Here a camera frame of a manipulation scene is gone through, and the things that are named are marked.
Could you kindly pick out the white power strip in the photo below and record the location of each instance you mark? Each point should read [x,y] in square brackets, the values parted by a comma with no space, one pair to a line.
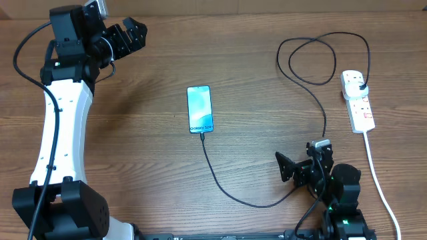
[359,110]

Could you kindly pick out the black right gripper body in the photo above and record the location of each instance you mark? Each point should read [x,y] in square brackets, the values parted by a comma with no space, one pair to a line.
[303,177]

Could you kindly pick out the blue Galaxy smartphone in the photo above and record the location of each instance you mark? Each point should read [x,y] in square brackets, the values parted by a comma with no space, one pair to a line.
[199,109]

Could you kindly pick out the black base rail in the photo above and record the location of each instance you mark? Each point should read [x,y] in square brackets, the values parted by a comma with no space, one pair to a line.
[227,236]

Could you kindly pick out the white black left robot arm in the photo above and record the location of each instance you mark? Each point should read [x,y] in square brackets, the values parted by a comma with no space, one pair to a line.
[59,203]

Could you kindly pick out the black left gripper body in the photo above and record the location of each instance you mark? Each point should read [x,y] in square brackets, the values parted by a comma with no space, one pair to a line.
[119,44]

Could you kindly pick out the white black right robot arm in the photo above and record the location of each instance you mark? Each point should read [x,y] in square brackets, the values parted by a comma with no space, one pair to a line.
[336,186]

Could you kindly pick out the white charger plug adapter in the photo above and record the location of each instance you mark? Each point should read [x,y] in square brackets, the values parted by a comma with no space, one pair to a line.
[352,91]

